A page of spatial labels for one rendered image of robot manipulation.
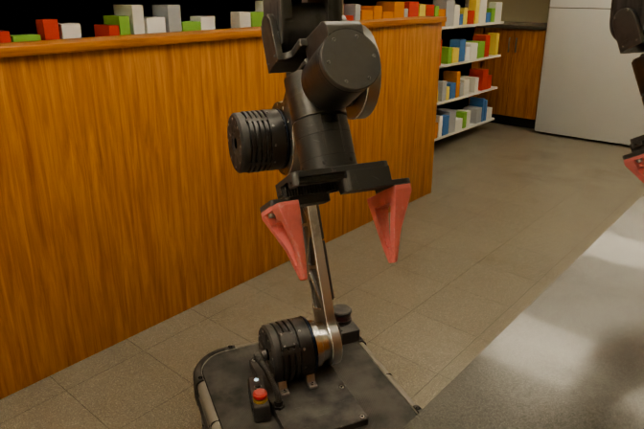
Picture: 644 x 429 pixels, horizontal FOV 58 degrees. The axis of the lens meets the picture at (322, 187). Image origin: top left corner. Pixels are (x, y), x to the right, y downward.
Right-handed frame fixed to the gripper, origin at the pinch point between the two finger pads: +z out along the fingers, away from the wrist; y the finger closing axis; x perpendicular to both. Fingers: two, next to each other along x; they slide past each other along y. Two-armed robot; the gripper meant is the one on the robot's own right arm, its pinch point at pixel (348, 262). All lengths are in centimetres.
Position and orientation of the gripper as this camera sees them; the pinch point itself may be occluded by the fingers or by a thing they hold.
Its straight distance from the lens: 57.8
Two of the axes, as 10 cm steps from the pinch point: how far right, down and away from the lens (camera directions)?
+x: -3.4, 2.1, 9.2
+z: 1.9, 9.7, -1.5
